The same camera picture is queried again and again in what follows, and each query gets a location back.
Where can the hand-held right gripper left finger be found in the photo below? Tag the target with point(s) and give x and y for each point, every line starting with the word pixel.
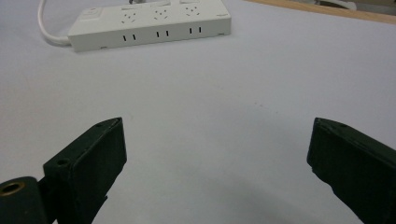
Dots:
pixel 90 168

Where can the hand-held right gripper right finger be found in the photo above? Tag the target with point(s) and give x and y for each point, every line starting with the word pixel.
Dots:
pixel 355 161

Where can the white power strip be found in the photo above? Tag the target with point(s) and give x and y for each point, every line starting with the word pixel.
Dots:
pixel 149 25

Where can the white object behind table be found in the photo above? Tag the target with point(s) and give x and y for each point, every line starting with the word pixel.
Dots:
pixel 337 3

